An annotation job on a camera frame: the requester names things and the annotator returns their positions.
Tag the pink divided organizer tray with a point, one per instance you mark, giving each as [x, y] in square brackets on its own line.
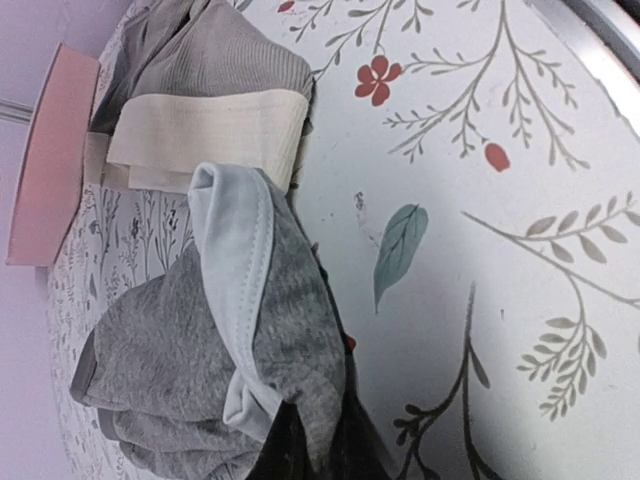
[50, 183]

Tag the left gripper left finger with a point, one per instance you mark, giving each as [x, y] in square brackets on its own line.
[284, 454]

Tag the grey boxer briefs white trim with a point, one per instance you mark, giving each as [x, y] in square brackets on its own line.
[188, 371]

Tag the taupe underwear cream waistband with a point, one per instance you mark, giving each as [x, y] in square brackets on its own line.
[195, 82]

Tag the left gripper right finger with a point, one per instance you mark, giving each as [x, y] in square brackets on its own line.
[359, 452]

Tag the right aluminium frame post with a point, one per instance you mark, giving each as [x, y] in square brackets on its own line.
[15, 112]

